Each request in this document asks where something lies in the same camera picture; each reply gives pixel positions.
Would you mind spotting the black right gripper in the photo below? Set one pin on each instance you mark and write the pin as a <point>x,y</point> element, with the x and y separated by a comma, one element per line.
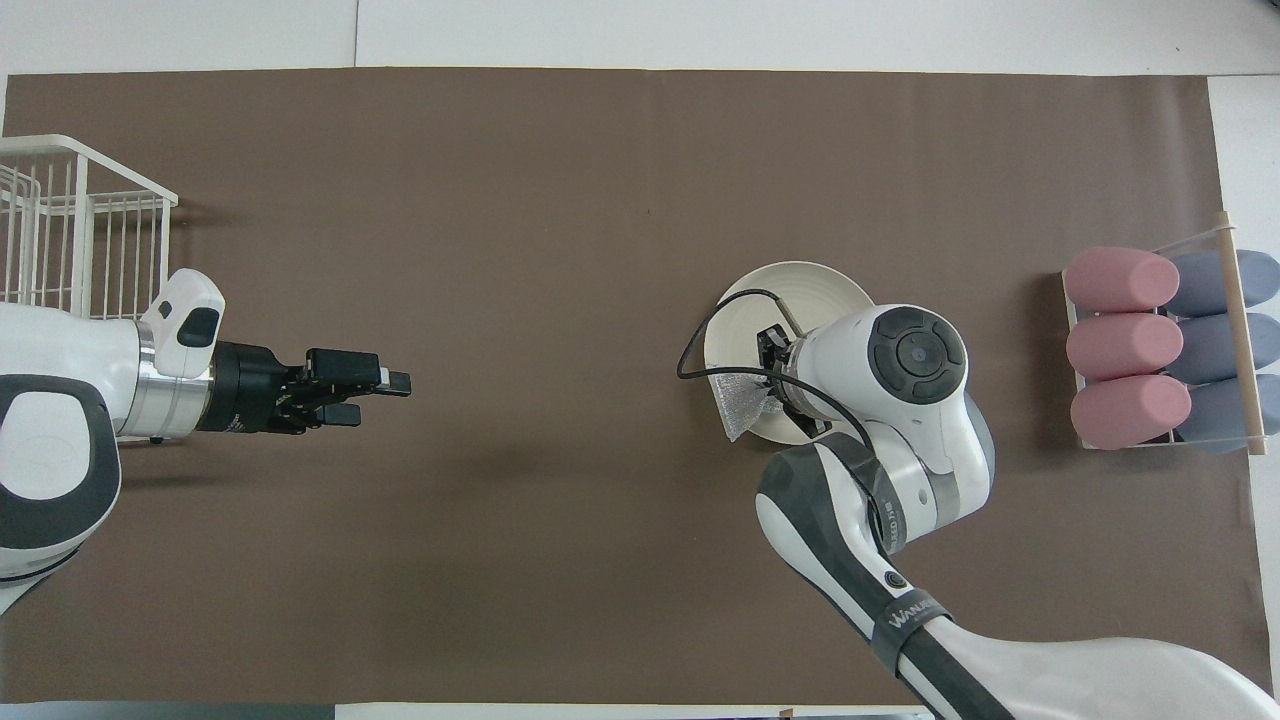
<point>787,390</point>

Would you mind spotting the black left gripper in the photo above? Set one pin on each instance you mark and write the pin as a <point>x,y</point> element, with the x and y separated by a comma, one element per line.
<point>245,390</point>

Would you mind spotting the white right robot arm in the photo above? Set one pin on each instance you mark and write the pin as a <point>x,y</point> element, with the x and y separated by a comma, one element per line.
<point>920,355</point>

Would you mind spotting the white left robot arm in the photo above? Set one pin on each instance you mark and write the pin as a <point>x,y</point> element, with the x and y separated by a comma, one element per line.
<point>60,350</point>

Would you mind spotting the cream round plate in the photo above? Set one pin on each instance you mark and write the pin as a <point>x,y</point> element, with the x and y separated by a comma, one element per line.
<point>800,285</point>

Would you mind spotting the brown table mat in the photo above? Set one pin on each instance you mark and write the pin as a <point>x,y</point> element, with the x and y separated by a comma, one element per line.
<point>500,200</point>

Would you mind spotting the pink cup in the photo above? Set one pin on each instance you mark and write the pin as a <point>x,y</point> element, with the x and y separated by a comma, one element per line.
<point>1128,412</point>
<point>1122,347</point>
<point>1120,279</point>

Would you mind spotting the blue cup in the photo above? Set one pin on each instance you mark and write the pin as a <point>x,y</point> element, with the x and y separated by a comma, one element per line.
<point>1210,348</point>
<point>1215,412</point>
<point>1205,285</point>

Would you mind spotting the cup rack with wooden bar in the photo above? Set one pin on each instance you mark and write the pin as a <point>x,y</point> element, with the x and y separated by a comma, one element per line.
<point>1240,330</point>

